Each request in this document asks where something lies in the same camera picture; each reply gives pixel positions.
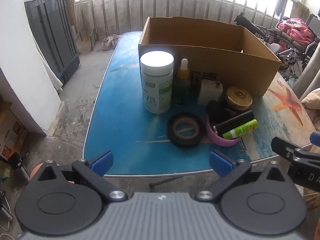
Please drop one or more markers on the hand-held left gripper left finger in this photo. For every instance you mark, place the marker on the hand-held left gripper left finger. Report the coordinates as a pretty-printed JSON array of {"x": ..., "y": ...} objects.
[{"x": 102, "y": 162}]

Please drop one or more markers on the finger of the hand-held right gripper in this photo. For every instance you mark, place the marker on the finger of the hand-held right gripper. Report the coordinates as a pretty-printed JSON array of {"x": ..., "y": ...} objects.
[
  {"x": 282, "y": 146},
  {"x": 315, "y": 138}
]

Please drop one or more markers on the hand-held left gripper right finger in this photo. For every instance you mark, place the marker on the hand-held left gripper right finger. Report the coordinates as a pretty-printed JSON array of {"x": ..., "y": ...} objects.
[{"x": 220, "y": 163}]

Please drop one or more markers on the pink bowl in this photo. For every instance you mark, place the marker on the pink bowl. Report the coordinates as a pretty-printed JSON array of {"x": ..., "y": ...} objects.
[{"x": 212, "y": 136}]

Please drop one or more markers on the green tube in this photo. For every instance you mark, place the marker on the green tube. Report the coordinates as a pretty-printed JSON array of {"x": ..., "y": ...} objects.
[{"x": 242, "y": 130}]

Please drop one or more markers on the black cylinder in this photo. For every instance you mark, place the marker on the black cylinder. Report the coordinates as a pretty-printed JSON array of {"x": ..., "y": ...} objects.
[{"x": 235, "y": 122}]

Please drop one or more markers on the black round object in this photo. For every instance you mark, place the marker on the black round object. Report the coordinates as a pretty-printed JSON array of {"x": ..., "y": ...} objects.
[{"x": 216, "y": 110}]

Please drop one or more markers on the black tape roll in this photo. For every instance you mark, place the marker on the black tape roll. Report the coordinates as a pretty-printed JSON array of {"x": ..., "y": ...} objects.
[{"x": 172, "y": 135}]

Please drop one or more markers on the gold lid jar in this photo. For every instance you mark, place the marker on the gold lid jar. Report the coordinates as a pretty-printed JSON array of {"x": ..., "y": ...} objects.
[{"x": 238, "y": 97}]

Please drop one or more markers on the white charger plug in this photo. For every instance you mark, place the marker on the white charger plug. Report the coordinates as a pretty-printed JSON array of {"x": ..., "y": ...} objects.
[{"x": 208, "y": 92}]

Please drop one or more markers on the brown cardboard box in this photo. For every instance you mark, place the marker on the brown cardboard box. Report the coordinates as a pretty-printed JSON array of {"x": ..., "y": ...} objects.
[{"x": 245, "y": 70}]

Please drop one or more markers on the green dropper bottle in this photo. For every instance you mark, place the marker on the green dropper bottle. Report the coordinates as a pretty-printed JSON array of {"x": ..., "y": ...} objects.
[{"x": 182, "y": 85}]

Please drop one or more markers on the white bottle with green label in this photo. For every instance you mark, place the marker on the white bottle with green label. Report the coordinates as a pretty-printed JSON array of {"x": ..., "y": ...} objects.
[{"x": 156, "y": 85}]

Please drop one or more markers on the beige cushion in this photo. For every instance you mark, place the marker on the beige cushion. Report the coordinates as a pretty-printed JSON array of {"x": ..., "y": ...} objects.
[{"x": 312, "y": 105}]

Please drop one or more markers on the wheelchair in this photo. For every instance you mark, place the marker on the wheelchair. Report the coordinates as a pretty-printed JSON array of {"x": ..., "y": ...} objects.
[{"x": 290, "y": 50}]

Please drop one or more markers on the printed cardboard box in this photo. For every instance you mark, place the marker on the printed cardboard box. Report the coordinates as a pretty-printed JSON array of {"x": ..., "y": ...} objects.
[{"x": 12, "y": 130}]

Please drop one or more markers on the white cloth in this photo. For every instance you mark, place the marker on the white cloth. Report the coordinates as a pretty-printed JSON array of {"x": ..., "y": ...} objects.
[{"x": 51, "y": 75}]

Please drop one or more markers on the pink clothing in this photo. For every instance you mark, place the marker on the pink clothing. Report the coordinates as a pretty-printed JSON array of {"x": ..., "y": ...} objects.
[{"x": 295, "y": 30}]

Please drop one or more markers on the wooden crate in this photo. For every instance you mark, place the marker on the wooden crate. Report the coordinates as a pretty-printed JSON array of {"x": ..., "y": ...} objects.
[{"x": 92, "y": 36}]

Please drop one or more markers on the hanging beige towel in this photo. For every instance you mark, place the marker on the hanging beige towel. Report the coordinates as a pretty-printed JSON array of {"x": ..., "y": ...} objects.
[{"x": 300, "y": 10}]

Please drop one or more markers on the dark grey cabinet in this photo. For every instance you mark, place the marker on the dark grey cabinet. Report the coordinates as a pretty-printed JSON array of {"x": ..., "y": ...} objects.
[{"x": 52, "y": 35}]

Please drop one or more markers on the hanging grey cloth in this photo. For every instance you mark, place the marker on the hanging grey cloth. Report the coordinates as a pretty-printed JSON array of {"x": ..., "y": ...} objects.
[{"x": 282, "y": 2}]

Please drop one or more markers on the metal balcony railing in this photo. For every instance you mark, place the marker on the metal balcony railing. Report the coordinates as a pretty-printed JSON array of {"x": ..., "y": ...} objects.
[{"x": 175, "y": 5}]

